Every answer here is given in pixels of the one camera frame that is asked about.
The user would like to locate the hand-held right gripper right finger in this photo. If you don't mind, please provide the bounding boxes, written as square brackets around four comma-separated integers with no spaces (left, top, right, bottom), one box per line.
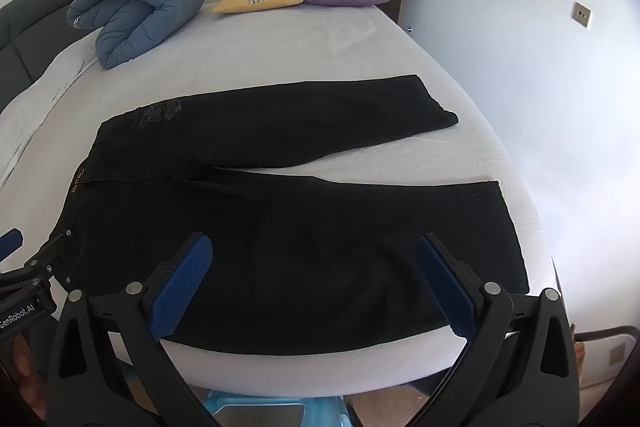
[415,232,586,427]

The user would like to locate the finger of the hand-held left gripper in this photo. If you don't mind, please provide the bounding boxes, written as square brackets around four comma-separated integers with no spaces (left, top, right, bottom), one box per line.
[20,229,77,292]
[0,228,25,261]

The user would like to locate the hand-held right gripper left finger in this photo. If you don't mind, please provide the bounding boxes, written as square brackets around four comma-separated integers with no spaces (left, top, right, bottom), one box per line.
[46,232,221,427]

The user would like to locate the black pants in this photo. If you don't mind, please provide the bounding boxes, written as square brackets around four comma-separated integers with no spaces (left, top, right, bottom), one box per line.
[50,74,531,360]

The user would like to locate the light blue plastic stool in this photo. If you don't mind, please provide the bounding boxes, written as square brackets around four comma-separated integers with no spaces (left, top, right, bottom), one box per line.
[202,388,362,427]

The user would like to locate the grey padded headboard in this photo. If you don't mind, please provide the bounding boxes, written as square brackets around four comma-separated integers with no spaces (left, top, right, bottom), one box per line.
[0,0,99,114]

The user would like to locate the rolled blue duvet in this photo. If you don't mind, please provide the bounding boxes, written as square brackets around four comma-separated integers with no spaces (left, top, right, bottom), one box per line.
[66,0,208,71]

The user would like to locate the bed with white sheet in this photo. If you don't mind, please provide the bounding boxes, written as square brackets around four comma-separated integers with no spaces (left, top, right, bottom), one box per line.
[0,0,566,398]

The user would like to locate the beige wall socket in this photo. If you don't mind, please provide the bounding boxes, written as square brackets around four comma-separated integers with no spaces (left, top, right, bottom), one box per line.
[571,2,594,29]

